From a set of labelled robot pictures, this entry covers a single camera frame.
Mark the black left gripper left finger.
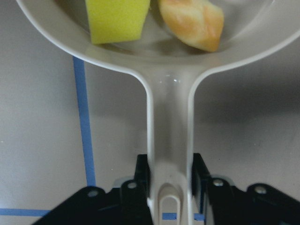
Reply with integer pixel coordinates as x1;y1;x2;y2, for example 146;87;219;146
120;154;152;225

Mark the beige plastic dustpan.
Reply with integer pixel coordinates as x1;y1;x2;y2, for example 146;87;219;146
18;0;300;225

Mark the yellow sponge block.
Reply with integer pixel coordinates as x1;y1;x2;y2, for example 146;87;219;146
85;0;150;45

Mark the toy croissant piece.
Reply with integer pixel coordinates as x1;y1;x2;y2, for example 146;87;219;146
158;0;225;52

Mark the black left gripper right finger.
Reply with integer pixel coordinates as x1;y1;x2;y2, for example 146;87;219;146
192;153;234;225

